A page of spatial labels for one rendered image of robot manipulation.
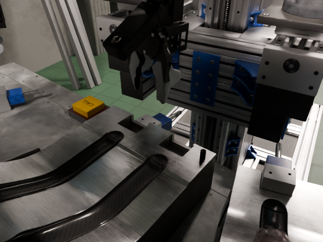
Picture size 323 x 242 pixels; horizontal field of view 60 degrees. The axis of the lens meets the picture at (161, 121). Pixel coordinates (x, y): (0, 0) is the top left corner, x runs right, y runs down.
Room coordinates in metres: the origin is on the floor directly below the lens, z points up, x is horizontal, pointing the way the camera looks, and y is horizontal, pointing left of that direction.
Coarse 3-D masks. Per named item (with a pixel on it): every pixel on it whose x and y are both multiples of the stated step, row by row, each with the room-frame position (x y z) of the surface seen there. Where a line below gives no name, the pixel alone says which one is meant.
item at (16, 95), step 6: (0, 90) 0.66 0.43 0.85; (6, 90) 0.68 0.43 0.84; (12, 90) 0.68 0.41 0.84; (18, 90) 0.68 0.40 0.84; (36, 90) 0.70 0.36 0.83; (42, 90) 0.70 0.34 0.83; (0, 96) 0.64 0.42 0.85; (6, 96) 0.65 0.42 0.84; (12, 96) 0.66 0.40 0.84; (18, 96) 0.66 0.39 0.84; (24, 96) 0.68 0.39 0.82; (0, 102) 0.64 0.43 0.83; (6, 102) 0.64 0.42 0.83; (12, 102) 0.65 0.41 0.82; (18, 102) 0.66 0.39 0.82; (0, 108) 0.64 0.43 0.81; (6, 108) 0.64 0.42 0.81
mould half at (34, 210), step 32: (96, 128) 0.44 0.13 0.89; (160, 128) 0.44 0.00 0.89; (32, 160) 0.36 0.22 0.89; (64, 160) 0.36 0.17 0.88; (96, 160) 0.36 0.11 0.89; (128, 160) 0.35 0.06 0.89; (192, 160) 0.35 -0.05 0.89; (64, 192) 0.28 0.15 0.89; (96, 192) 0.29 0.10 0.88; (160, 192) 0.29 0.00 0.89; (192, 192) 0.31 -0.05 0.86; (0, 224) 0.20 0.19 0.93; (32, 224) 0.21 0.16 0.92; (128, 224) 0.23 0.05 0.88; (160, 224) 0.24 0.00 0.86
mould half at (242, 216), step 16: (240, 176) 0.35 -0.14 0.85; (256, 176) 0.35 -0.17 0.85; (240, 192) 0.31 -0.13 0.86; (256, 192) 0.31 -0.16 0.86; (272, 192) 0.31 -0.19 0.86; (304, 192) 0.31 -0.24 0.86; (320, 192) 0.31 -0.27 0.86; (240, 208) 0.28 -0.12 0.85; (256, 208) 0.28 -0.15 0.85; (288, 208) 0.28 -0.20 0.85; (304, 208) 0.28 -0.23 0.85; (320, 208) 0.28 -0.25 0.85; (224, 224) 0.24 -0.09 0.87; (240, 224) 0.24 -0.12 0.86; (256, 224) 0.25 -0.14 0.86; (288, 224) 0.25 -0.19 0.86; (304, 224) 0.25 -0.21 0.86; (320, 224) 0.25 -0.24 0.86; (224, 240) 0.20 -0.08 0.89; (240, 240) 0.21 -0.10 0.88; (304, 240) 0.22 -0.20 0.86; (320, 240) 0.22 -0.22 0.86
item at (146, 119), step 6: (162, 114) 0.56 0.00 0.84; (174, 114) 0.58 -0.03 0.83; (180, 114) 0.59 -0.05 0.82; (138, 120) 0.52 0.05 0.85; (144, 120) 0.52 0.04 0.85; (150, 120) 0.52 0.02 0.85; (156, 120) 0.52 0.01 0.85; (162, 120) 0.54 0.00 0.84; (168, 120) 0.54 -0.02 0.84; (162, 126) 0.52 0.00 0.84; (168, 126) 0.53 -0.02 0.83
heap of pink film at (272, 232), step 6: (264, 228) 0.23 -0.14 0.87; (270, 228) 0.24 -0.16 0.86; (258, 234) 0.22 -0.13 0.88; (264, 234) 0.21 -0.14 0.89; (270, 234) 0.21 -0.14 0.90; (276, 234) 0.21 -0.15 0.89; (282, 234) 0.21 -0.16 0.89; (258, 240) 0.20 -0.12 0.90; (264, 240) 0.20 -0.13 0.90; (270, 240) 0.20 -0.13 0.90; (276, 240) 0.19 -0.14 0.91; (282, 240) 0.20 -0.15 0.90; (288, 240) 0.21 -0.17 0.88
